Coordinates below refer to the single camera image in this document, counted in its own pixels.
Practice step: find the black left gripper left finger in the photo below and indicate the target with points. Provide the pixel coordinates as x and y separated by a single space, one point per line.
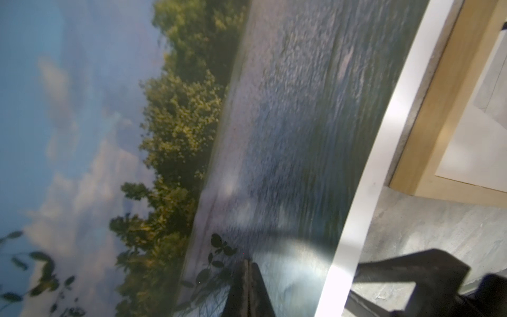
238 298

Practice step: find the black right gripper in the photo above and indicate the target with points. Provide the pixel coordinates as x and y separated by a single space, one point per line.
438 276

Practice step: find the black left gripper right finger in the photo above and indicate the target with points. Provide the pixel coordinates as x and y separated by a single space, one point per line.
259 304

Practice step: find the landscape photo print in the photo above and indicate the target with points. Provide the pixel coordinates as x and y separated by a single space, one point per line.
149 146

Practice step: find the light wooden picture frame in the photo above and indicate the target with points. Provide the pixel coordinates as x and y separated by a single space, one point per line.
469 44

